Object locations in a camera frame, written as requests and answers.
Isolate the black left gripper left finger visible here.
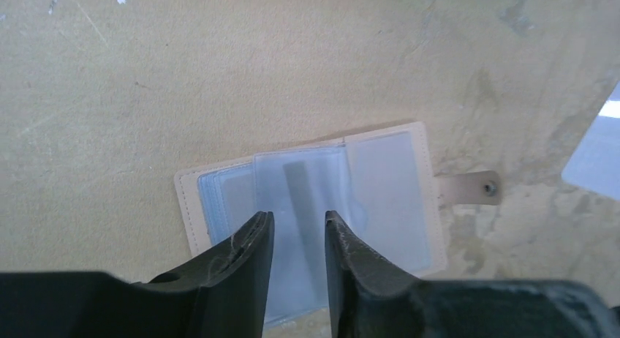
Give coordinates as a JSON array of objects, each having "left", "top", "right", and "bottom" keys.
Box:
[{"left": 1, "top": 211, "right": 275, "bottom": 337}]

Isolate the pink framed whiteboard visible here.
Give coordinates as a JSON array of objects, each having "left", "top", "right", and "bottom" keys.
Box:
[{"left": 562, "top": 85, "right": 619, "bottom": 200}]

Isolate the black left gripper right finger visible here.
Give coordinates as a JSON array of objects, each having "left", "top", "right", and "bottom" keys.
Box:
[{"left": 325, "top": 211, "right": 619, "bottom": 337}]

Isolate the beige leather card holder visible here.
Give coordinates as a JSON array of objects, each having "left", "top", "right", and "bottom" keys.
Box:
[{"left": 174, "top": 122, "right": 502, "bottom": 328}]

